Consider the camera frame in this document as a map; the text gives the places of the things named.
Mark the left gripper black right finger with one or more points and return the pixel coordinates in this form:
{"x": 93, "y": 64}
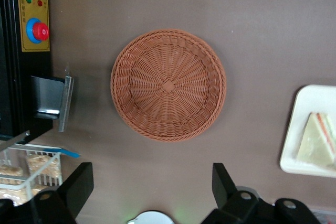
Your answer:
{"x": 236, "y": 203}

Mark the beige plastic tray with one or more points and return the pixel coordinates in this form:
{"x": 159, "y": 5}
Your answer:
{"x": 296, "y": 134}

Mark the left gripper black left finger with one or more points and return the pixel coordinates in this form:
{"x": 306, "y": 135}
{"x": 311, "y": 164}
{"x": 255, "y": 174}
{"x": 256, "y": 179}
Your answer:
{"x": 65, "y": 197}

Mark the triangle sandwich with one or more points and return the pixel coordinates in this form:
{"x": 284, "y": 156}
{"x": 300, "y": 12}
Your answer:
{"x": 315, "y": 145}

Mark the blue tape strip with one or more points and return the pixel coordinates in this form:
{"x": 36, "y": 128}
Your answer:
{"x": 65, "y": 153}

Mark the aluminium profile bar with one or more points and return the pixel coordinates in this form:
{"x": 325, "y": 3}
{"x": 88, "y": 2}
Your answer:
{"x": 13, "y": 141}

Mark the red indicator lamp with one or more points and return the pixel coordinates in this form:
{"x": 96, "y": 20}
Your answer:
{"x": 40, "y": 3}

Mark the clear bag of crackers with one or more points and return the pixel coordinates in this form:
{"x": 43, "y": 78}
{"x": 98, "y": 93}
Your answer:
{"x": 43, "y": 165}
{"x": 11, "y": 170}

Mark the black machine housing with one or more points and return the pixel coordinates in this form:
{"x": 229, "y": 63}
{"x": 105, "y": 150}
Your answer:
{"x": 10, "y": 77}

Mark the brown round wicker basket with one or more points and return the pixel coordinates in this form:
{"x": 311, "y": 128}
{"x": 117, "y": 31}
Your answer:
{"x": 168, "y": 87}

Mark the red emergency stop button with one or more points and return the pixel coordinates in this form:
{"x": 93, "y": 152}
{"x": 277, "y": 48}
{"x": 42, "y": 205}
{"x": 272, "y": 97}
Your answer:
{"x": 40, "y": 31}

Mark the grey metal bracket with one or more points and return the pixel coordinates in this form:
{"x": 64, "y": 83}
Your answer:
{"x": 67, "y": 103}

